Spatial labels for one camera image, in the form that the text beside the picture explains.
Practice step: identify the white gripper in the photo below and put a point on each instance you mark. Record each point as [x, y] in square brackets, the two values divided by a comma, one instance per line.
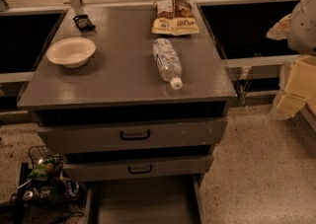
[303, 29]

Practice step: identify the clear plastic water bottle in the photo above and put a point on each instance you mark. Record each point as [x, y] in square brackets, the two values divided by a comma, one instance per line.
[168, 62]

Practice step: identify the grey top drawer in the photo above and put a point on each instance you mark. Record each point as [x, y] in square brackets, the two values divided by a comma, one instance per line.
[114, 137]

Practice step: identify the grey drawer cabinet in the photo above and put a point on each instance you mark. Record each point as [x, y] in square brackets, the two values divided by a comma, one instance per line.
[121, 84]

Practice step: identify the grey middle drawer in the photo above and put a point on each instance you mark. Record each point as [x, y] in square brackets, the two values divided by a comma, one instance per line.
[141, 168]

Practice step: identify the grey open bottom drawer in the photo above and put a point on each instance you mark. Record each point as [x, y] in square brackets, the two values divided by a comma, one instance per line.
[157, 200]

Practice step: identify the brown and yellow snack bag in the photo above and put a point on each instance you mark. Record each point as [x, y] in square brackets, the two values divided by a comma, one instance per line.
[175, 18]

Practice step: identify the small black snack packet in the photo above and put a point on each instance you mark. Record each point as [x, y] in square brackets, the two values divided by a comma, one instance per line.
[83, 23]

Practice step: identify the white bowl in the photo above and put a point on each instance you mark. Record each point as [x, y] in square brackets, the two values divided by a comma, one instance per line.
[71, 52]

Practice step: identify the green chip bag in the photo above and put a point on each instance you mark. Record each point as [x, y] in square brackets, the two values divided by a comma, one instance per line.
[47, 168]

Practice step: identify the black wire basket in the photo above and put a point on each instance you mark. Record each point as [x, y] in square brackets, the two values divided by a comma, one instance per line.
[57, 189]

